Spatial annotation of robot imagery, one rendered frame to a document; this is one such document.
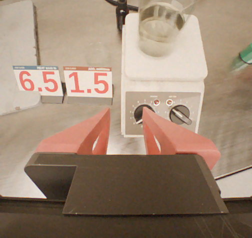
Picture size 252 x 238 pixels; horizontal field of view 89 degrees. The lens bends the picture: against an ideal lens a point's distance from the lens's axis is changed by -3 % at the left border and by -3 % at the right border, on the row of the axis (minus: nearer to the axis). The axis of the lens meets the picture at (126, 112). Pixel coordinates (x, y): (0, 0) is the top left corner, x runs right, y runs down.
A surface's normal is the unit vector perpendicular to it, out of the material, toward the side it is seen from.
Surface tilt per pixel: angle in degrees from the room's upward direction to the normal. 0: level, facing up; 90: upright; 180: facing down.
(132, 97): 30
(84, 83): 40
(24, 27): 0
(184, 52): 0
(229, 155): 0
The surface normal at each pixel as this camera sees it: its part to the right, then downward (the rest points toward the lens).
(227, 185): 0.00, -0.25
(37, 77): -0.03, 0.43
